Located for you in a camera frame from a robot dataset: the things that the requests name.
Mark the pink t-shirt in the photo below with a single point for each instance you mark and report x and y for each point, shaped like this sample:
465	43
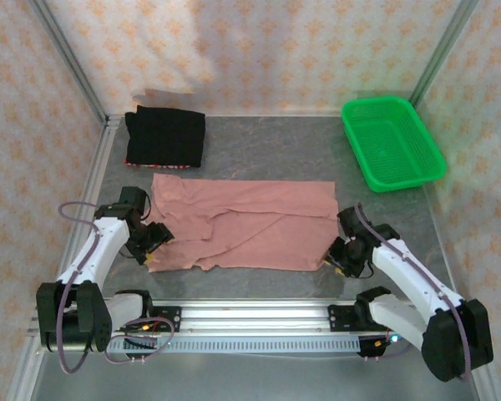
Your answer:
254	225

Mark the black t-shirt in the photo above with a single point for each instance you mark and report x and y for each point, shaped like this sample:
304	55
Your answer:
163	133

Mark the green plastic basket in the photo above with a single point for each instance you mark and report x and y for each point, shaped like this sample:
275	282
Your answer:
392	146

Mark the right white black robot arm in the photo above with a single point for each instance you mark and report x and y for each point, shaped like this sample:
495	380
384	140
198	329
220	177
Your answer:
409	271

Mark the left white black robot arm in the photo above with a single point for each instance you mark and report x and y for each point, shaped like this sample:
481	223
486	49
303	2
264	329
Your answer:
96	246

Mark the aluminium base beam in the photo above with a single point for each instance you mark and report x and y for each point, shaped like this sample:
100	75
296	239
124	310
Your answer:
254	317

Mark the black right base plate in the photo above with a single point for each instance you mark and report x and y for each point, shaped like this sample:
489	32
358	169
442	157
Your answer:
338	317

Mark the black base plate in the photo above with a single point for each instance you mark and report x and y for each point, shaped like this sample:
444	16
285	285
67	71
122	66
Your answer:
338	317
171	317

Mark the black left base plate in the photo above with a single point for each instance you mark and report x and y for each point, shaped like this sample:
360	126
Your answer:
171	317

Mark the aluminium table side rail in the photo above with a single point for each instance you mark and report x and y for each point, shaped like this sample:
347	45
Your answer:
96	163

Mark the aluminium frame leg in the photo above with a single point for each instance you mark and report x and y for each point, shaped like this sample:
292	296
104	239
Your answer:
486	388
21	380

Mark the aluminium frame post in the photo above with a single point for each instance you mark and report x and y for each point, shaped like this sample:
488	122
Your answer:
438	54
67	54

